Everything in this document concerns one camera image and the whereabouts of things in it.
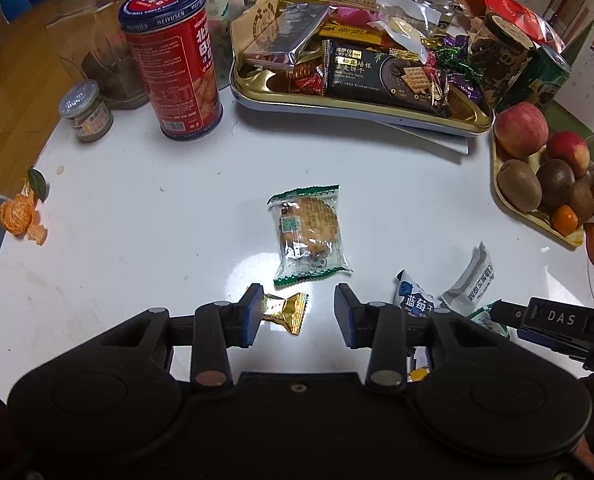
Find silver foil packet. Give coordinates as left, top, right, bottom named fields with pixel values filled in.
left=244, top=4, right=337, bottom=72

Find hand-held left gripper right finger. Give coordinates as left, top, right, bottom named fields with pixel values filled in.
left=333, top=282, right=512, bottom=393

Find light brown kiwi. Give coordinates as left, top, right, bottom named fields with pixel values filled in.
left=497, top=159, right=542, bottom=212

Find panda print container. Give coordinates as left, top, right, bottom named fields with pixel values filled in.
left=468, top=14, right=536, bottom=110

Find white packet green edge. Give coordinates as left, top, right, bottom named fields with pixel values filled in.
left=469, top=306, right=512, bottom=339

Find white rectangular snack packet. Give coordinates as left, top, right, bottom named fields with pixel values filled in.
left=441, top=241, right=496, bottom=311

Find red biscuit tin can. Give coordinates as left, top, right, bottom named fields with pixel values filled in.
left=118, top=0, right=224, bottom=141

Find green drink can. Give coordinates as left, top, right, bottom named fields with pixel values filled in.
left=507, top=44, right=572, bottom=110

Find black cracker packet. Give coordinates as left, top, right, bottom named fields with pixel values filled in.
left=322, top=39, right=452, bottom=117

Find green leaf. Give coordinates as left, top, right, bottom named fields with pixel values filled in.
left=27, top=167, right=50, bottom=203

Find clear packet pale round snack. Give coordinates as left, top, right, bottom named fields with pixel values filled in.
left=376, top=0, right=444, bottom=61

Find large glass jar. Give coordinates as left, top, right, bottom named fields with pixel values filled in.
left=47, top=0, right=150, bottom=111

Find large red apple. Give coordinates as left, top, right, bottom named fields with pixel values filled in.
left=493, top=101, right=549, bottom=157

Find peeled mandarin orange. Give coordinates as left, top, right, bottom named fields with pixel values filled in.
left=0, top=180, right=49, bottom=247

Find gold foil candy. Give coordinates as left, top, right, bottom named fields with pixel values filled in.
left=261, top=292, right=311, bottom=336

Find small orange tangerine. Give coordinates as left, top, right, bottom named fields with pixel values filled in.
left=551, top=203, right=579, bottom=236

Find beige paper bag brown print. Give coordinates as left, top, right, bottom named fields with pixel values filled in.
left=232, top=0, right=298, bottom=58

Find gold metal tray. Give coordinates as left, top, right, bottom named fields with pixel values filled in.
left=228, top=10, right=496, bottom=139

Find yellow fruit tray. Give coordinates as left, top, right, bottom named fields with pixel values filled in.
left=492, top=100, right=586, bottom=248

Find pink wrapper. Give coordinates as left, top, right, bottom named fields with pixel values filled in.
left=334, top=5, right=380, bottom=27

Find black gold snack bar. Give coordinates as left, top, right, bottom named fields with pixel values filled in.
left=318, top=21, right=384, bottom=45

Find small brown kiwi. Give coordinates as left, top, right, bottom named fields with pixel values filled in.
left=567, top=180, right=594, bottom=225

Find round cracker packet green edges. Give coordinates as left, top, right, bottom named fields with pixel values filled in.
left=267, top=185, right=354, bottom=289

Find dark brown kiwi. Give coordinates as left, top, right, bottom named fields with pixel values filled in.
left=536, top=158, right=576, bottom=211

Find white blue snack packet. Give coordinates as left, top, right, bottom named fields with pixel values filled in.
left=395, top=270, right=436, bottom=318

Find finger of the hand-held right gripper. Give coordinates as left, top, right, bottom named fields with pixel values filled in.
left=489, top=300, right=529, bottom=332

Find small red apple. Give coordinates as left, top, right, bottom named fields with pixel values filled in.
left=546, top=131, right=592, bottom=178

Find green white thermos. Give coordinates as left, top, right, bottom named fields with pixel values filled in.
left=154, top=0, right=245, bottom=92

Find small glass jar silver lid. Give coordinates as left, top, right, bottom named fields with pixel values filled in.
left=58, top=80, right=114, bottom=144

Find red snack bag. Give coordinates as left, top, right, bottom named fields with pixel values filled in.
left=469, top=0, right=564, bottom=56

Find red wrapped candy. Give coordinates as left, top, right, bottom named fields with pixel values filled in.
left=288, top=62, right=328, bottom=97

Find green twisted candy wrapper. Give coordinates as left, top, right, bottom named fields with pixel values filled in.
left=434, top=46, right=472, bottom=68

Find orange silver snack packet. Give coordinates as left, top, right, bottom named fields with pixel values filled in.
left=408, top=350, right=432, bottom=385

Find purple wrapped candy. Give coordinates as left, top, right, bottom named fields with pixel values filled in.
left=444, top=32, right=471, bottom=54
left=447, top=71, right=486, bottom=105

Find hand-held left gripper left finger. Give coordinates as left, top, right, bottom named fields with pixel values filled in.
left=97, top=284, right=265, bottom=392

